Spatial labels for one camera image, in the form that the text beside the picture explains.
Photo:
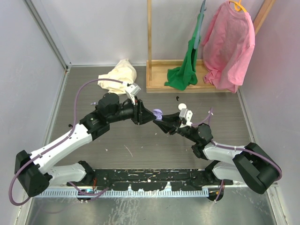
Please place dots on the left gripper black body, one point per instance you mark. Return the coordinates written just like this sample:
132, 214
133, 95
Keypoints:
127, 111

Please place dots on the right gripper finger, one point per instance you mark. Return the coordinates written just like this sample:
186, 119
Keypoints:
171, 118
166, 127

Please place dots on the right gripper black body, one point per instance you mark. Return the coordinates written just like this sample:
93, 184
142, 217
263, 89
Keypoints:
187, 132

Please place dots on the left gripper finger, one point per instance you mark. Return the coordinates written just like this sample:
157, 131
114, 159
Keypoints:
146, 119
147, 114

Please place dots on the purple earbud charging case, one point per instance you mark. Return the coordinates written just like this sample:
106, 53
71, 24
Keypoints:
158, 114

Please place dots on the cream cloth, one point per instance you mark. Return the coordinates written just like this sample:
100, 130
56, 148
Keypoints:
123, 72

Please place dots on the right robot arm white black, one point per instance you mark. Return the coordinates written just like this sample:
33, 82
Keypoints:
249, 164

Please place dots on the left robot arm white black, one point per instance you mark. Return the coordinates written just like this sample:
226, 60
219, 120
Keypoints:
33, 169

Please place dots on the white earbud charging case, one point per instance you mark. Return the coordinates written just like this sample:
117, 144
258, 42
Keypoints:
182, 106

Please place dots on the green shirt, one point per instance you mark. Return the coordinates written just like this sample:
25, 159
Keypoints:
185, 75

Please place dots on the wooden clothes rack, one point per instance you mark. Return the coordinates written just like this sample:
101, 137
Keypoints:
156, 70

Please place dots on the blue hanger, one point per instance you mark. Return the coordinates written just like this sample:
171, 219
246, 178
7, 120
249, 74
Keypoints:
199, 24

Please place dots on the pink shirt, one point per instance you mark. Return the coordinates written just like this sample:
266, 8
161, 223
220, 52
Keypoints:
228, 47

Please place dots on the orange hanger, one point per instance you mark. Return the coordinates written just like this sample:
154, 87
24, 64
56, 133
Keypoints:
238, 6

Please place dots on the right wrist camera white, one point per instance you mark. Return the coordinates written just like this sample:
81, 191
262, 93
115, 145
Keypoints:
185, 117

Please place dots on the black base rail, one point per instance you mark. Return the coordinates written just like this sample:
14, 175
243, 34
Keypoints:
149, 179

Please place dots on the white cable duct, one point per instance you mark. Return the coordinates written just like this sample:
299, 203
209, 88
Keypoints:
69, 192

